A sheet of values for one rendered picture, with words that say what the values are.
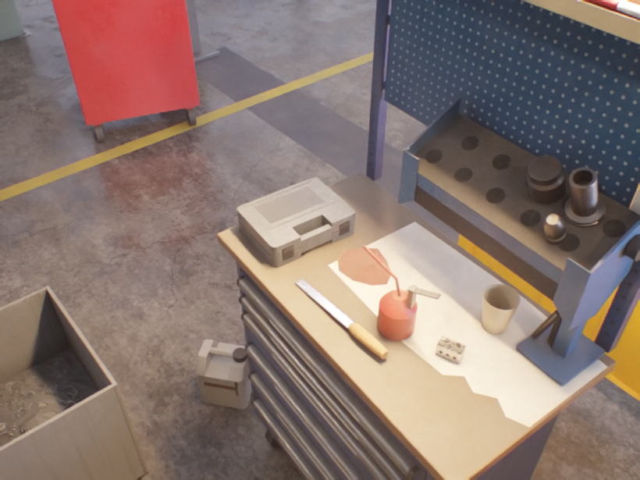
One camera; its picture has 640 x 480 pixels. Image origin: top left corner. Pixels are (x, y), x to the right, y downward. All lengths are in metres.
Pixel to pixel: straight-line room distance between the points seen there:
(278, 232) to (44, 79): 3.59
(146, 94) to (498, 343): 2.91
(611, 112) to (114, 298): 2.28
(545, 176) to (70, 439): 1.46
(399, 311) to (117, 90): 2.81
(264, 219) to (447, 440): 0.72
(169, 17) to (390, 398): 2.84
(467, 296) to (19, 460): 1.28
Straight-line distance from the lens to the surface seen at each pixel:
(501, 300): 1.50
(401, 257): 1.64
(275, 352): 1.71
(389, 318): 1.39
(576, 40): 1.31
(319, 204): 1.68
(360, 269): 1.56
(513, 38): 1.40
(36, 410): 2.28
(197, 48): 5.01
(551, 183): 1.29
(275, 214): 1.65
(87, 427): 2.00
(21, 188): 3.84
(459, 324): 1.50
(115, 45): 3.79
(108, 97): 3.91
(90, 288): 3.07
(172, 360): 2.67
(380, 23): 1.68
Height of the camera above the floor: 2.05
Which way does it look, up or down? 41 degrees down
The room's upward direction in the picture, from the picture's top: straight up
